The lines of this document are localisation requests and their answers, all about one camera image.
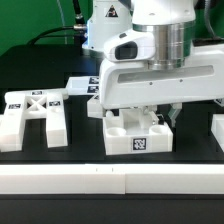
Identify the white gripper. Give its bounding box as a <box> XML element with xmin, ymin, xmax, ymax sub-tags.
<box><xmin>99</xmin><ymin>44</ymin><xmax>224</xmax><ymax>127</ymax></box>

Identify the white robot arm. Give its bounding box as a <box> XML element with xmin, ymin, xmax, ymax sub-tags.
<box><xmin>87</xmin><ymin>0</ymin><xmax>224</xmax><ymax>118</ymax></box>

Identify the white chair back part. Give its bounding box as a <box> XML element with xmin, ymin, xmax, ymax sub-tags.
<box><xmin>0</xmin><ymin>88</ymin><xmax>69</xmax><ymax>152</ymax></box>

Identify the white chair seat part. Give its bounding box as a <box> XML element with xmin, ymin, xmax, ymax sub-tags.
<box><xmin>103</xmin><ymin>108</ymin><xmax>173</xmax><ymax>155</ymax></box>

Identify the black cable on base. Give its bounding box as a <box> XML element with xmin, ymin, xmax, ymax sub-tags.
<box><xmin>27</xmin><ymin>0</ymin><xmax>88</xmax><ymax>46</ymax></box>

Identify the white block right edge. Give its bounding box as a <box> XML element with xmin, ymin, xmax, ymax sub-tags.
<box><xmin>211</xmin><ymin>114</ymin><xmax>224</xmax><ymax>152</ymax></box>

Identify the white front rail wall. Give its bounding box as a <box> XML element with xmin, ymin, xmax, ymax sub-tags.
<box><xmin>0</xmin><ymin>164</ymin><xmax>224</xmax><ymax>194</ymax></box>

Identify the white tagged cube right edge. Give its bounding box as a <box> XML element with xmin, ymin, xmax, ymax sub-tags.
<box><xmin>215</xmin><ymin>99</ymin><xmax>224</xmax><ymax>107</ymax></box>

